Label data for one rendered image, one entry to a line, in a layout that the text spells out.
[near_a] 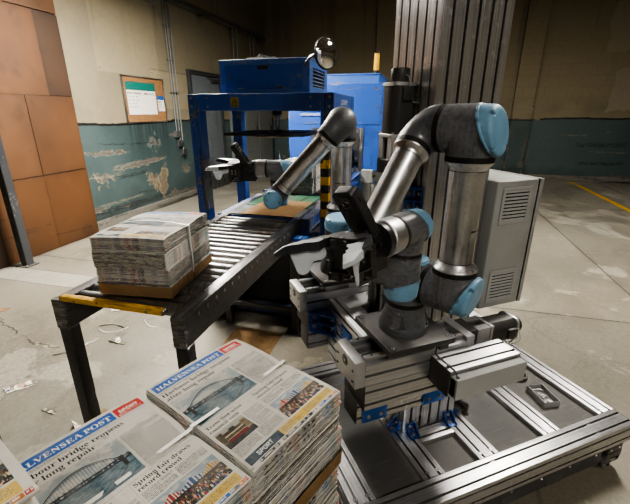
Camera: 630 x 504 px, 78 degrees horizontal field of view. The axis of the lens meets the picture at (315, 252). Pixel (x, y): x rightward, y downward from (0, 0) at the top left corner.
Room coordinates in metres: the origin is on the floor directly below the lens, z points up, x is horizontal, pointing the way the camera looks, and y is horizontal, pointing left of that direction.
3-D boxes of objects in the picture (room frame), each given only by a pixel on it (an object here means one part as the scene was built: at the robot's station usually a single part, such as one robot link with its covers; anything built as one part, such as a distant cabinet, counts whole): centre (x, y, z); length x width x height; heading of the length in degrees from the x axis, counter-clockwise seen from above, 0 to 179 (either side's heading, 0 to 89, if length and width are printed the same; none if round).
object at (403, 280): (0.78, -0.18, 1.12); 0.11 x 0.08 x 0.11; 47
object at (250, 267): (1.78, 0.29, 0.74); 1.34 x 0.05 x 0.12; 165
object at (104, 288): (1.36, 0.65, 0.83); 0.29 x 0.16 x 0.04; 82
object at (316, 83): (2.83, 0.26, 1.65); 0.60 x 0.45 x 0.20; 75
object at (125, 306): (1.21, 0.71, 0.81); 0.43 x 0.03 x 0.02; 75
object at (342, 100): (2.83, 0.26, 1.50); 0.94 x 0.68 x 0.10; 75
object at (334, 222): (1.52, -0.10, 0.98); 0.13 x 0.12 x 0.14; 175
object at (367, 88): (5.44, -0.50, 1.04); 1.51 x 1.30 x 2.07; 165
